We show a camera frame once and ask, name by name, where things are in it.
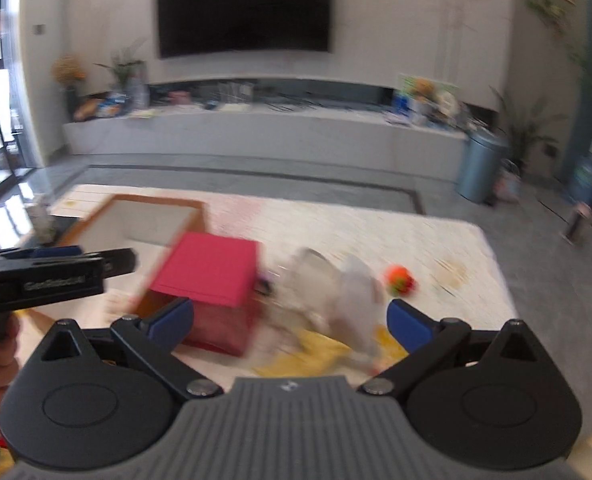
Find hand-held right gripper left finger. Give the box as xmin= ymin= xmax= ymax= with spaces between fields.
xmin=40 ymin=296 xmax=223 ymax=401

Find blue snack bag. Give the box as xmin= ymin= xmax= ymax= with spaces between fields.
xmin=73 ymin=91 xmax=130 ymax=122

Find wooden storage box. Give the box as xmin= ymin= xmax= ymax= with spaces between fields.
xmin=56 ymin=193 xmax=207 ymax=323

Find orange ball toy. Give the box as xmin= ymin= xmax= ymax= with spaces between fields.
xmin=384 ymin=265 xmax=417 ymax=298

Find hanging vine plant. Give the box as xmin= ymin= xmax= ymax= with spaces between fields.
xmin=522 ymin=0 xmax=592 ymax=201

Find pink storage box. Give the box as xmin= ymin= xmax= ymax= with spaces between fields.
xmin=147 ymin=231 xmax=263 ymax=359

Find grey trash can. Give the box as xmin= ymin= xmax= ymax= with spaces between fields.
xmin=455 ymin=129 xmax=510 ymax=205

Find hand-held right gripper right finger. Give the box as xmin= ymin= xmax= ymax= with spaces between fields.
xmin=358 ymin=299 xmax=552 ymax=397

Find long-leaf potted plant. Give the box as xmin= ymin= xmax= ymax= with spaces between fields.
xmin=490 ymin=86 xmax=568 ymax=182

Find pink plastic bag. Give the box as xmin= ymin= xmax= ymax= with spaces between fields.
xmin=492 ymin=159 xmax=523 ymax=202

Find orange flowers in vase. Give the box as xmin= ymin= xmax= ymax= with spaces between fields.
xmin=50 ymin=54 xmax=87 ymax=117

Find white patterned rug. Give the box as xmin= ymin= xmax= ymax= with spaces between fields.
xmin=20 ymin=184 xmax=521 ymax=378

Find black wall television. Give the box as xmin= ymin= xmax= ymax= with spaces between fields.
xmin=156 ymin=0 xmax=335 ymax=60

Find green plant in vase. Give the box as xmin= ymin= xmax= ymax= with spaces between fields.
xmin=94 ymin=39 xmax=150 ymax=97

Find blue water jug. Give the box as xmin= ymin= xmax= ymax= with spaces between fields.
xmin=568 ymin=141 xmax=592 ymax=212

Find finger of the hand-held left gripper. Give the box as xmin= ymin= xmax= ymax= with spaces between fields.
xmin=100 ymin=248 xmax=138 ymax=278
xmin=0 ymin=245 xmax=85 ymax=262

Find colourful printed board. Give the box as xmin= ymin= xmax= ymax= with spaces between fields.
xmin=397 ymin=73 xmax=461 ymax=113

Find long white television console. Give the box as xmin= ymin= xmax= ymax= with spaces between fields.
xmin=62 ymin=77 xmax=471 ymax=184

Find yellow cloth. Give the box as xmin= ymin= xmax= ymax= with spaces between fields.
xmin=253 ymin=327 xmax=409 ymax=378

